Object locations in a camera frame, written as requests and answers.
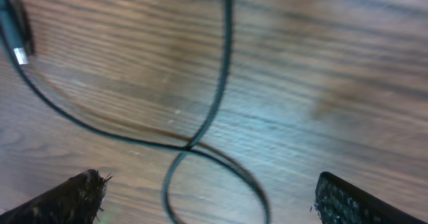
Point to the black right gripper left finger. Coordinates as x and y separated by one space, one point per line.
77 200

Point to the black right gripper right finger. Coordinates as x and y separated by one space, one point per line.
339 202

